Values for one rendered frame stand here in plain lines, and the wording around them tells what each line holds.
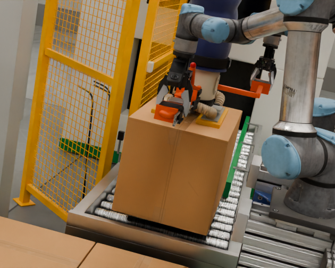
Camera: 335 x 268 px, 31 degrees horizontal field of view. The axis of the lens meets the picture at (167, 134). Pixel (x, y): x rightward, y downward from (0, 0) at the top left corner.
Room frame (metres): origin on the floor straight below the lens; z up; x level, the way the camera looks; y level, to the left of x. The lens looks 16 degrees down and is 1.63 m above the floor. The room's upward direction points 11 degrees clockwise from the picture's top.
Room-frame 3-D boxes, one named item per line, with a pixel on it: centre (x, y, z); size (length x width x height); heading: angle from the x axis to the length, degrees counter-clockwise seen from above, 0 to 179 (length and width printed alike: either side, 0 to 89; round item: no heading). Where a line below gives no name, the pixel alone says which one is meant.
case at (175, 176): (2.53, -0.08, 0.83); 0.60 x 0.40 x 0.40; 171
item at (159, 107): (1.95, 0.01, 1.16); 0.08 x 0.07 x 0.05; 171
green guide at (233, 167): (3.66, -0.50, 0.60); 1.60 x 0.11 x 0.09; 172
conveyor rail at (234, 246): (3.30, -0.51, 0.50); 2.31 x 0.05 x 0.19; 172
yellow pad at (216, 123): (2.53, -0.18, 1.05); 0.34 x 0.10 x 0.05; 171
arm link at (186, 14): (1.97, 0.00, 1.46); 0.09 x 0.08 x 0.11; 39
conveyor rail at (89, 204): (3.39, 0.14, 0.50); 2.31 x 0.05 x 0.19; 172
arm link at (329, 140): (1.64, -0.44, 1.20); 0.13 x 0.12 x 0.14; 129
